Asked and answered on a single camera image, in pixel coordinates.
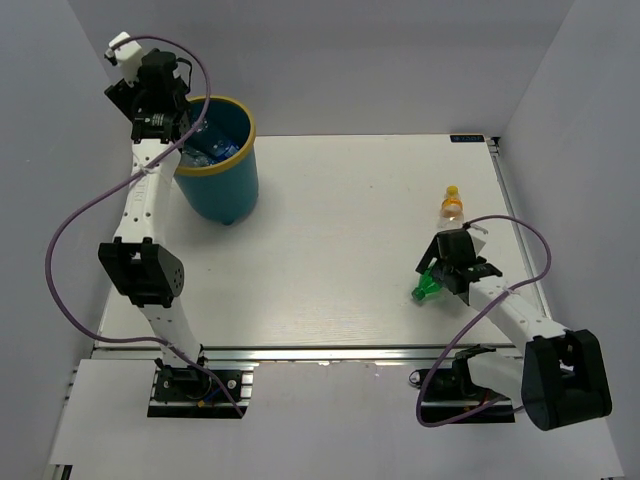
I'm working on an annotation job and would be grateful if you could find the green plastic bottle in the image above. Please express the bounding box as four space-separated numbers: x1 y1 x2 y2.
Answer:
411 260 445 304

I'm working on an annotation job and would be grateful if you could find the small bottle yellow cap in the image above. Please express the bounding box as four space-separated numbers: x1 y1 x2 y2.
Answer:
438 185 464 230

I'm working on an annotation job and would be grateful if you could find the clear bottle blue label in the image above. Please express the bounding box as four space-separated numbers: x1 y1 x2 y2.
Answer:
180 147 218 168
185 119 240 164

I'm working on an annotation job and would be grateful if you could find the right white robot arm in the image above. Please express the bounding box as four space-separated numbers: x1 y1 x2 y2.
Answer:
416 229 613 431

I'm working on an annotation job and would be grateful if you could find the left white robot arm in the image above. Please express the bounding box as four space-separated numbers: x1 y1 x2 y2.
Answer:
98 42 212 399

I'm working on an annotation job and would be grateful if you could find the teal bin with yellow rim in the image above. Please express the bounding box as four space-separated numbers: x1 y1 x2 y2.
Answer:
174 96 259 225

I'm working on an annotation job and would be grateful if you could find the blue table corner label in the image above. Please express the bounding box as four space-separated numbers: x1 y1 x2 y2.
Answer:
449 134 485 143

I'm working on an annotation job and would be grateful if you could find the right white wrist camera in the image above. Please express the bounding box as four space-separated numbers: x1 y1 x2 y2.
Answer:
463 223 489 256

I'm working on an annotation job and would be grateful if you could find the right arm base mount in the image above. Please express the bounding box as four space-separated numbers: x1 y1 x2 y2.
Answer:
420 345 522 424

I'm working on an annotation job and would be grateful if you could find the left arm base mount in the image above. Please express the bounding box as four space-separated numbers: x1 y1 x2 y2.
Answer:
147 367 253 419

